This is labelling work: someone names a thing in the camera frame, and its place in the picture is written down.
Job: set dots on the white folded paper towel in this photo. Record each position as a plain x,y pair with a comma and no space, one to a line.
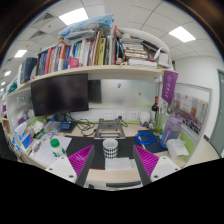
118,164

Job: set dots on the grey metal laptop stand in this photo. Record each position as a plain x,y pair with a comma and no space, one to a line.
110,128

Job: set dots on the dark wine bottle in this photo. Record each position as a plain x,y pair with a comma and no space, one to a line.
154,108

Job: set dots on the clear drinking glass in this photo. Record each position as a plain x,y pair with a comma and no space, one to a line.
159,124

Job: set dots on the white round jar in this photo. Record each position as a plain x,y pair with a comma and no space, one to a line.
145,118

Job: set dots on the wooden shelf with books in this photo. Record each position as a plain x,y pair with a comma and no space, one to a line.
100,70

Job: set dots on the black computer monitor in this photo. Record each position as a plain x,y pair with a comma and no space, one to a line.
60,95

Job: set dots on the small dark screen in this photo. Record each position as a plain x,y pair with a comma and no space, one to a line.
94,90

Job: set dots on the black desk mat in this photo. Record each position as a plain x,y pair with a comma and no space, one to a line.
126,146

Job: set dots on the group photo poster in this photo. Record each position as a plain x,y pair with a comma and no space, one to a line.
190,111

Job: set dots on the ceiling light panels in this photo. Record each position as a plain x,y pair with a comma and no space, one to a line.
73,16

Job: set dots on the white printed paper sheet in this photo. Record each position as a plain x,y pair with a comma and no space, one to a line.
45,153

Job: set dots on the white green-capped drink bottle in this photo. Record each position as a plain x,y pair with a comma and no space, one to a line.
57,149

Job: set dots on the crumpled white tissue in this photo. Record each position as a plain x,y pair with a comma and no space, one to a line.
176,148

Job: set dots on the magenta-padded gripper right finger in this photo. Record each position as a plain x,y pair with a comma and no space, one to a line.
146,160

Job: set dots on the purple translucent water bottle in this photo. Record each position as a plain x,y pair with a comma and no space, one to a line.
170,133

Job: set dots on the black-white patterned cup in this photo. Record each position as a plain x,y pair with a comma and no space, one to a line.
110,149

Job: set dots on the purple hanging pennant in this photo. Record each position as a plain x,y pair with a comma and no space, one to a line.
169,86

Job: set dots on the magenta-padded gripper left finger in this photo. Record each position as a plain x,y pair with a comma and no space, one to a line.
81,159

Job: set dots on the white wall socket row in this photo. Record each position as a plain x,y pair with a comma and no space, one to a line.
108,115

